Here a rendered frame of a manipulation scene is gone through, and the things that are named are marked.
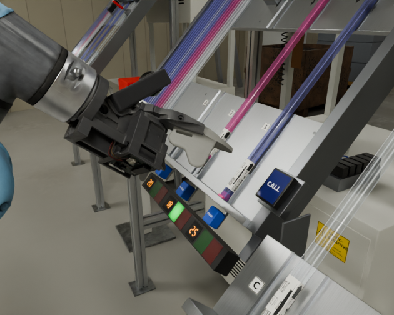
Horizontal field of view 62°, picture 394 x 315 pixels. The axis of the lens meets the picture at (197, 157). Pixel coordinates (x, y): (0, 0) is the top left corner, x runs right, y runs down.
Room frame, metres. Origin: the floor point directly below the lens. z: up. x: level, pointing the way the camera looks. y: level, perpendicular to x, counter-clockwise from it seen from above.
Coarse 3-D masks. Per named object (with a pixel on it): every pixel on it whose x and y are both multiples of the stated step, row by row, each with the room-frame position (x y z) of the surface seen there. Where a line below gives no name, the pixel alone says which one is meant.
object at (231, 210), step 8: (168, 160) 0.66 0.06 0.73; (176, 168) 0.62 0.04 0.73; (184, 168) 0.61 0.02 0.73; (192, 176) 0.57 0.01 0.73; (200, 184) 0.54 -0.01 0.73; (208, 192) 0.51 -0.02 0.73; (216, 200) 0.49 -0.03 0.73; (224, 200) 0.48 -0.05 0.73; (224, 208) 0.46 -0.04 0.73; (232, 208) 0.45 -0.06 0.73; (232, 216) 0.44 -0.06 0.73; (240, 216) 0.43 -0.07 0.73; (248, 224) 0.42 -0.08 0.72
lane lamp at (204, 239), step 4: (204, 232) 0.49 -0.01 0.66; (208, 232) 0.48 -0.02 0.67; (200, 236) 0.49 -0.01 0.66; (204, 236) 0.48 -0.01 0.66; (208, 236) 0.47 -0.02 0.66; (212, 236) 0.47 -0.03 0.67; (200, 240) 0.48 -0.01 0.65; (204, 240) 0.47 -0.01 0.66; (208, 240) 0.47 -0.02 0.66; (196, 244) 0.48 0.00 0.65; (200, 244) 0.47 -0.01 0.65; (204, 244) 0.47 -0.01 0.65; (208, 244) 0.46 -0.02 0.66; (196, 248) 0.47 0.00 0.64; (200, 248) 0.47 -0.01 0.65; (204, 248) 0.46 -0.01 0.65; (200, 252) 0.46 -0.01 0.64
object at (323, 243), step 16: (384, 144) 0.32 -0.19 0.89; (384, 160) 0.30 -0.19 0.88; (368, 176) 0.30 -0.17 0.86; (352, 192) 0.29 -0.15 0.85; (368, 192) 0.29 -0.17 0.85; (336, 208) 0.28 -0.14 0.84; (352, 208) 0.28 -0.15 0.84; (336, 224) 0.27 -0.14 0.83; (320, 240) 0.27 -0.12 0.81; (304, 256) 0.26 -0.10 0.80; (320, 256) 0.25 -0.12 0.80; (304, 272) 0.25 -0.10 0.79
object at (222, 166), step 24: (192, 96) 0.83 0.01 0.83; (216, 96) 0.76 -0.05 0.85; (216, 120) 0.69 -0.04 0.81; (240, 120) 0.64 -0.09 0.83; (264, 120) 0.59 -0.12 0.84; (288, 120) 0.55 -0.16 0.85; (312, 120) 0.52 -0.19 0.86; (168, 144) 0.75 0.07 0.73; (240, 144) 0.58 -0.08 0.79; (288, 144) 0.51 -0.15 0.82; (192, 168) 0.62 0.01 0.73; (216, 168) 0.58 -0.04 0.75; (264, 168) 0.50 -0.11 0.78; (288, 168) 0.47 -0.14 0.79; (216, 192) 0.53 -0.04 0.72; (240, 192) 0.49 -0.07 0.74
